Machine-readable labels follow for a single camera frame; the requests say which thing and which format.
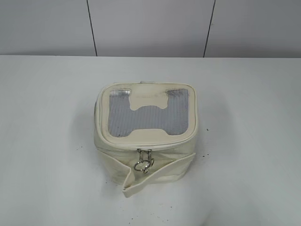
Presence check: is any cream zippered bag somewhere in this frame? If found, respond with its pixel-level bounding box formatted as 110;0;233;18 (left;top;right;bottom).
94;82;198;197

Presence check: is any silver zipper pull ring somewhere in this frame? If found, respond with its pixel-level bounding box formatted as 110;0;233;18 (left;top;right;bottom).
133;148;151;172
142;150;156;174

